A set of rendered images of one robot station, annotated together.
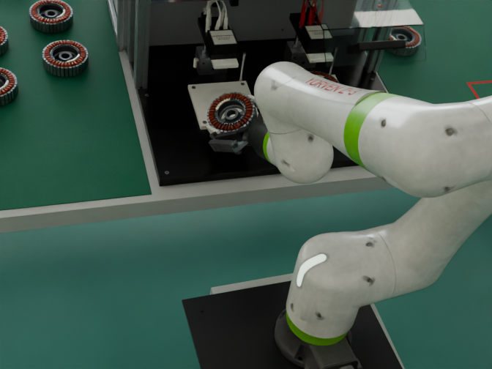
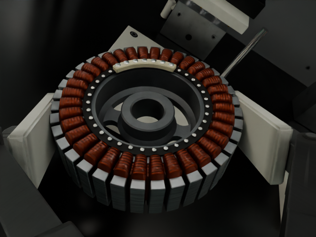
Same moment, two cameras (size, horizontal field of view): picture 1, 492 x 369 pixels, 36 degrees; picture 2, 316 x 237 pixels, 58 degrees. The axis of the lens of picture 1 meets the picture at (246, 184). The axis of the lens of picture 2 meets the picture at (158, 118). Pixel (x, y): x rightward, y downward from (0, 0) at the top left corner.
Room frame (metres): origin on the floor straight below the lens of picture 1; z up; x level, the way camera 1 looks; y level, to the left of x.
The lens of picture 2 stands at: (1.17, 0.03, 0.97)
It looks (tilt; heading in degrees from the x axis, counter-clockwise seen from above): 43 degrees down; 11
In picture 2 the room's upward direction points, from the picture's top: 39 degrees clockwise
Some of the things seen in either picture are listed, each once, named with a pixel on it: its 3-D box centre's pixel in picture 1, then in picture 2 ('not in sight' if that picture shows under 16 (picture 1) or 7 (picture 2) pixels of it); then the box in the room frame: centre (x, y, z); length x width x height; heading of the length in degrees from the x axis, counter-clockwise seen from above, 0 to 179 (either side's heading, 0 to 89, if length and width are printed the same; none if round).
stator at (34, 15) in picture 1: (51, 15); not in sight; (1.63, 0.59, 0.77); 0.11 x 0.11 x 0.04
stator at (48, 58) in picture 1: (65, 58); not in sight; (1.48, 0.51, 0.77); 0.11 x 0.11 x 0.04
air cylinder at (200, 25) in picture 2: (211, 59); (194, 24); (1.54, 0.15, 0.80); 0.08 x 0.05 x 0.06; 113
